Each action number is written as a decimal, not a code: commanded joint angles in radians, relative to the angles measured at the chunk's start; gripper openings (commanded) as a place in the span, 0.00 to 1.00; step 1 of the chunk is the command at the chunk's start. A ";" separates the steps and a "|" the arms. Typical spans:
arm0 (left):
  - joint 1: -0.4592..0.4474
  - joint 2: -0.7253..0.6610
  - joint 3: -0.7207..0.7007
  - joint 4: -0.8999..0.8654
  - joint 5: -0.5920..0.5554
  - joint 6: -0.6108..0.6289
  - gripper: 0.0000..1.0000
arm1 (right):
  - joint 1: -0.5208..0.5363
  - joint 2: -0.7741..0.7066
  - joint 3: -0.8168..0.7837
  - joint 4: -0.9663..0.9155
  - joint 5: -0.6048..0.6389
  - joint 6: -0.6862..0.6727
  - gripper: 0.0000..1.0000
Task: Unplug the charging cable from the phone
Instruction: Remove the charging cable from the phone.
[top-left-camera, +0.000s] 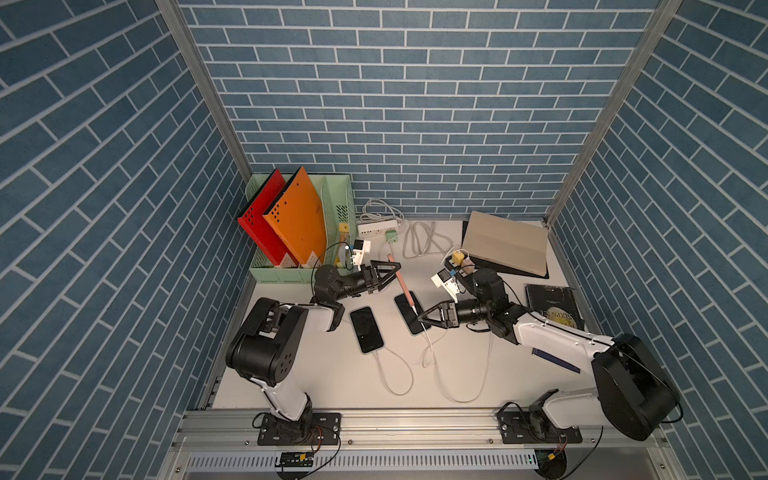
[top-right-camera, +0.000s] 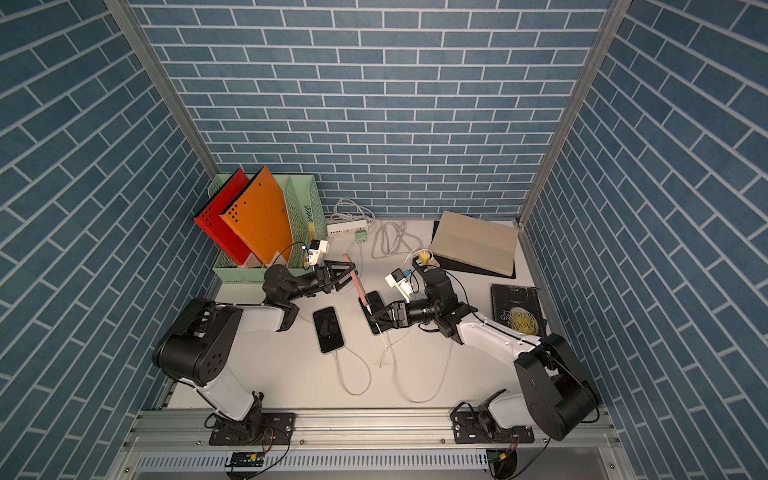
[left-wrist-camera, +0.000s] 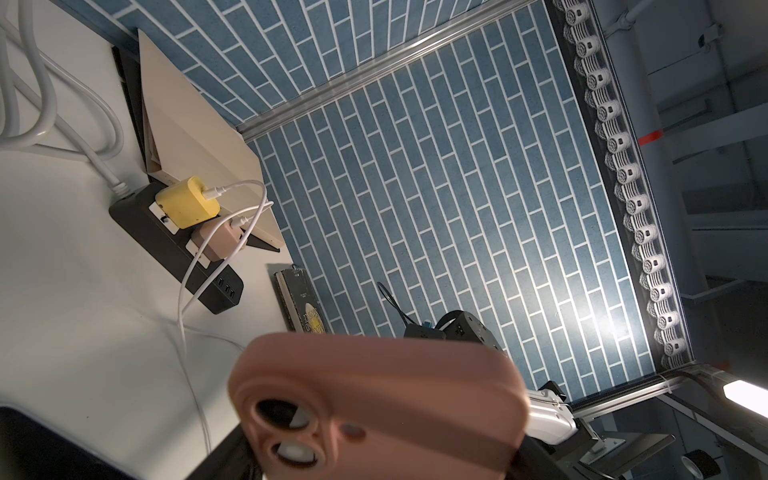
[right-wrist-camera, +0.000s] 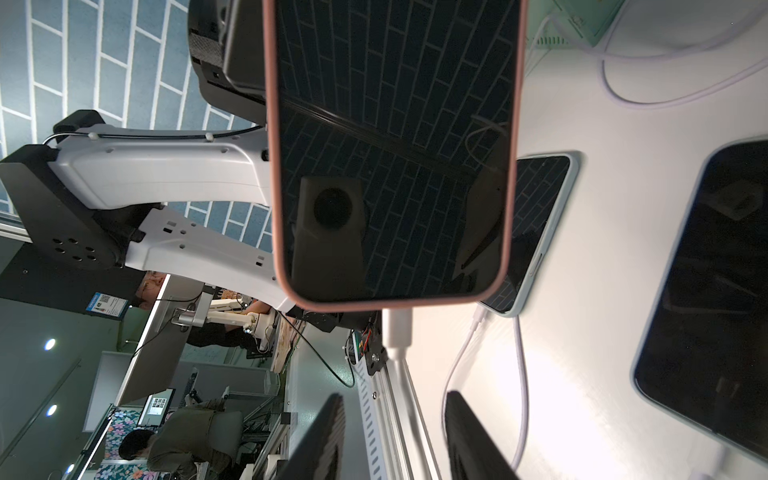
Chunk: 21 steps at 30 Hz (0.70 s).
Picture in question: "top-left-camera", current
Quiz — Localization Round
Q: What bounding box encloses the phone blue case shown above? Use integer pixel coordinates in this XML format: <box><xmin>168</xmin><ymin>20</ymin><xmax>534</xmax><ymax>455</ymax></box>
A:
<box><xmin>350</xmin><ymin>307</ymin><xmax>384</xmax><ymax>354</ymax></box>

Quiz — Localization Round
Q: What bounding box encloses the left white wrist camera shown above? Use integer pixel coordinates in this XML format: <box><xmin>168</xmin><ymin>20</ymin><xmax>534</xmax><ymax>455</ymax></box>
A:
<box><xmin>351</xmin><ymin>239</ymin><xmax>371</xmax><ymax>267</ymax></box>

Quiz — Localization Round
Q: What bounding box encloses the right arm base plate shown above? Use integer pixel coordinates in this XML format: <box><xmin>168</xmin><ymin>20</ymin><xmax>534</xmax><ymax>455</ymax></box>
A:
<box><xmin>496</xmin><ymin>410</ymin><xmax>583</xmax><ymax>445</ymax></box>

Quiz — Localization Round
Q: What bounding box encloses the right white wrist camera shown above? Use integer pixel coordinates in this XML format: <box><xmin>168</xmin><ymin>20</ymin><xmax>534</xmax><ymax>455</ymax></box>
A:
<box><xmin>431</xmin><ymin>268</ymin><xmax>461</xmax><ymax>303</ymax></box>

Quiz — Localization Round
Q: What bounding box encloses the coiled white power cord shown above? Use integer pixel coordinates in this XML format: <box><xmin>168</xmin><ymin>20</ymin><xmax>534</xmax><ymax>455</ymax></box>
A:
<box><xmin>401</xmin><ymin>220</ymin><xmax>454</xmax><ymax>260</ymax></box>

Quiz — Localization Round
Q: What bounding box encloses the white power strip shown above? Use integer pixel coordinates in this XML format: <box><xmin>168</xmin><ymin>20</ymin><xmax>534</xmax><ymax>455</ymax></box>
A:
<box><xmin>357</xmin><ymin>219</ymin><xmax>399</xmax><ymax>239</ymax></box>

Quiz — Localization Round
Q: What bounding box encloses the phone pink case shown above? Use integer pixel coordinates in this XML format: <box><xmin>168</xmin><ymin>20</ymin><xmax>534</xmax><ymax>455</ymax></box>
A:
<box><xmin>387</xmin><ymin>253</ymin><xmax>418</xmax><ymax>317</ymax></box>

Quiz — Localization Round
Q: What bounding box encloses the black power strip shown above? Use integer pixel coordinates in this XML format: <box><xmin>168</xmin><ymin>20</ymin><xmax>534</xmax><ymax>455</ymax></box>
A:
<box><xmin>443</xmin><ymin>251</ymin><xmax>477</xmax><ymax>282</ymax></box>

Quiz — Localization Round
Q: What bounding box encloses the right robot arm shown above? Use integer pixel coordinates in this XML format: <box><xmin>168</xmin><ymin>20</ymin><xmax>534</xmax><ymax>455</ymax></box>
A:
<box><xmin>416</xmin><ymin>268</ymin><xmax>683</xmax><ymax>442</ymax></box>

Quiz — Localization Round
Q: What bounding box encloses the black book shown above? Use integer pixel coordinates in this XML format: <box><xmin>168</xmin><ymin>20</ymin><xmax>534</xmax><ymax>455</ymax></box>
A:
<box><xmin>525</xmin><ymin>284</ymin><xmax>585</xmax><ymax>330</ymax></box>

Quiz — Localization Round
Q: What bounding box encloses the phone white cable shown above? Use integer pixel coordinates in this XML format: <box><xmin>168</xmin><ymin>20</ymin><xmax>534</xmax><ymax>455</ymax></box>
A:
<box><xmin>419</xmin><ymin>323</ymin><xmax>451</xmax><ymax>369</ymax></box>
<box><xmin>419</xmin><ymin>317</ymin><xmax>494</xmax><ymax>404</ymax></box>
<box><xmin>371</xmin><ymin>346</ymin><xmax>415</xmax><ymax>397</ymax></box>

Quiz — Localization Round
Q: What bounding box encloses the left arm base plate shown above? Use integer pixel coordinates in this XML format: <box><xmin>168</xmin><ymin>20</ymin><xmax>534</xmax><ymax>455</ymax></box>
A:
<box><xmin>252</xmin><ymin>412</ymin><xmax>342</xmax><ymax>447</ymax></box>

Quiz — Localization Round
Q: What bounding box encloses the aluminium front rail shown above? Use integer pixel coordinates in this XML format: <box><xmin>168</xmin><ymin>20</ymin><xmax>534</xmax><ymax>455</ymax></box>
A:
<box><xmin>170</xmin><ymin>407</ymin><xmax>670</xmax><ymax>452</ymax></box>

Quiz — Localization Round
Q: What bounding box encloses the red file folder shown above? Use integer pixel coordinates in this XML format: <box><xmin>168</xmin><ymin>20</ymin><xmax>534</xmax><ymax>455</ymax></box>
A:
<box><xmin>237</xmin><ymin>169</ymin><xmax>297</xmax><ymax>268</ymax></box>

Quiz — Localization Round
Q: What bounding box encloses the green plastic file basket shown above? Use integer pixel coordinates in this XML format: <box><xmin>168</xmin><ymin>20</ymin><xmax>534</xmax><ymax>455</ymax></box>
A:
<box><xmin>237</xmin><ymin>168</ymin><xmax>356</xmax><ymax>284</ymax></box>

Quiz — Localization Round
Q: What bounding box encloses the yellow charger plug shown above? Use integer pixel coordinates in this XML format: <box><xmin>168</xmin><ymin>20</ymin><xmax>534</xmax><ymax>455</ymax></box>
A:
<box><xmin>451</xmin><ymin>250</ymin><xmax>466</xmax><ymax>267</ymax></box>

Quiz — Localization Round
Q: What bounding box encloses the phone green case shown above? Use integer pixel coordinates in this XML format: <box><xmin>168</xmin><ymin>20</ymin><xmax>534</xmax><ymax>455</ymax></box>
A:
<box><xmin>394</xmin><ymin>291</ymin><xmax>430</xmax><ymax>335</ymax></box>

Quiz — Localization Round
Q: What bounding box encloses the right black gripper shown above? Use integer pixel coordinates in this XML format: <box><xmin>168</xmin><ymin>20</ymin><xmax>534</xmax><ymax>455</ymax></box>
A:
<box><xmin>418</xmin><ymin>300</ymin><xmax>490</xmax><ymax>330</ymax></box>

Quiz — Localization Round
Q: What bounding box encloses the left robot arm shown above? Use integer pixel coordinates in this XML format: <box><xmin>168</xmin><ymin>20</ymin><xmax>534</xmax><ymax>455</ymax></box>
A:
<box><xmin>225</xmin><ymin>260</ymin><xmax>401</xmax><ymax>425</ymax></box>

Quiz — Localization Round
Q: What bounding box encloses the orange file folder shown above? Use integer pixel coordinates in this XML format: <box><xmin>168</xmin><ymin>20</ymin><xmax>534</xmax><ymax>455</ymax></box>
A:
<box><xmin>264</xmin><ymin>167</ymin><xmax>327</xmax><ymax>268</ymax></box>

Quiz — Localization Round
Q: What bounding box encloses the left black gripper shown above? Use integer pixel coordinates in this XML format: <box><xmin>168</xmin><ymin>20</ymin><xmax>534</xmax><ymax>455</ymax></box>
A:
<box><xmin>329</xmin><ymin>265</ymin><xmax>396</xmax><ymax>304</ymax></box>

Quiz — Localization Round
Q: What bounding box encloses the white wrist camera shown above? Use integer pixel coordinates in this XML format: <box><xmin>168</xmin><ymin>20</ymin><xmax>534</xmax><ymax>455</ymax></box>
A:
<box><xmin>351</xmin><ymin>239</ymin><xmax>371</xmax><ymax>267</ymax></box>
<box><xmin>431</xmin><ymin>268</ymin><xmax>461</xmax><ymax>303</ymax></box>

